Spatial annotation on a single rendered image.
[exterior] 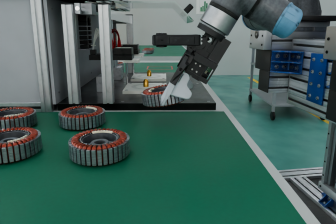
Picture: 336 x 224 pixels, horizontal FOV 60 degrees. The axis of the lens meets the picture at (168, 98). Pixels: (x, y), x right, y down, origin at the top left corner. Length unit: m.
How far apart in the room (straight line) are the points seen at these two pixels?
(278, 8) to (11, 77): 0.73
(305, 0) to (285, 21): 0.66
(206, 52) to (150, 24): 5.69
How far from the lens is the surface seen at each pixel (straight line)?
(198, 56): 0.67
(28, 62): 0.92
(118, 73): 1.27
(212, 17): 0.67
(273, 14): 0.69
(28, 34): 0.91
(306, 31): 1.34
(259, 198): 0.46
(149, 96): 0.69
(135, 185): 0.47
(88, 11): 0.94
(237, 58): 6.59
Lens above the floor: 0.98
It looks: 13 degrees down
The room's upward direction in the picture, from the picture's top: straight up
